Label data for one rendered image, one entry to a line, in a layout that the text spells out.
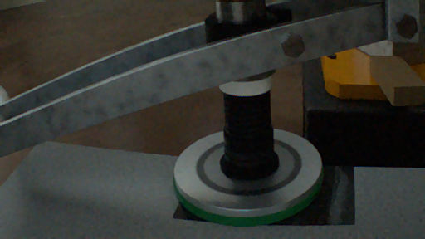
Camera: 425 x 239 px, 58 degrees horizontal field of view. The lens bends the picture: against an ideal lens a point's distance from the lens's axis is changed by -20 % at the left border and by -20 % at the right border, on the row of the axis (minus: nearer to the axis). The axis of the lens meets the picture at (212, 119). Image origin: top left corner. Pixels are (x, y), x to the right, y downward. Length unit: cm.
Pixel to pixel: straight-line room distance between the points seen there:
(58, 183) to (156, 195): 18
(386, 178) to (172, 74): 36
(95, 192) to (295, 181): 30
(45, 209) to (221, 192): 27
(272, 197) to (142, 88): 21
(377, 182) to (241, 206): 22
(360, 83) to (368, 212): 55
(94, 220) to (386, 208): 42
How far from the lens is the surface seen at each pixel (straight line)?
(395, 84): 100
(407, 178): 69
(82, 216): 65
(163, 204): 64
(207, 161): 67
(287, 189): 61
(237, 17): 54
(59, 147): 84
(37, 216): 68
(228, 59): 52
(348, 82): 110
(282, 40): 51
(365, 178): 68
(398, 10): 52
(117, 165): 74
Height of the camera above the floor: 122
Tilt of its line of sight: 28 degrees down
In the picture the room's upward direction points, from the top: 5 degrees counter-clockwise
